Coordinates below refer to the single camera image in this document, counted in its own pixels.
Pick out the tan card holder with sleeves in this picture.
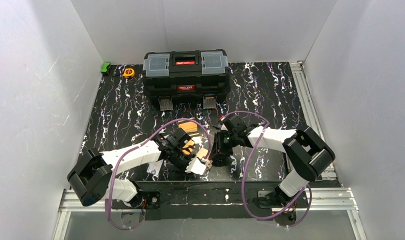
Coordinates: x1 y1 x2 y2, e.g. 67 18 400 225
196 148 212 167

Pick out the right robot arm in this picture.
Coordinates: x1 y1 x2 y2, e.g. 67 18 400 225
209 114 336 201

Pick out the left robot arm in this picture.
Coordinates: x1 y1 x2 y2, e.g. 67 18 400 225
66 128 196 207

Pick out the gold card stack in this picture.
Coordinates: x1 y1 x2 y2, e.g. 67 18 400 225
177 120 198 133

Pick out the black toolbox with clear lids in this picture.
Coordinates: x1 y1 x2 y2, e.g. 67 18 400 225
142 49 232 111

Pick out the yellow tape measure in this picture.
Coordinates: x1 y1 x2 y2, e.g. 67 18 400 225
122 68 135 79

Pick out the green plastic object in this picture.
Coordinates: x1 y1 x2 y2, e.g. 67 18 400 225
100 62 111 75

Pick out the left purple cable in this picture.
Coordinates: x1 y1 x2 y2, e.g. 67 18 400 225
104 118 213 231

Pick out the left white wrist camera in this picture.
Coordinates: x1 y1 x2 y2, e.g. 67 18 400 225
185 157 212 176

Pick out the white aluminium table rail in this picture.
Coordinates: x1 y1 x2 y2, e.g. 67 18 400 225
289 61 336 173

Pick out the front aluminium rail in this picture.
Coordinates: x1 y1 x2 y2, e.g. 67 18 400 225
52 187 367 240

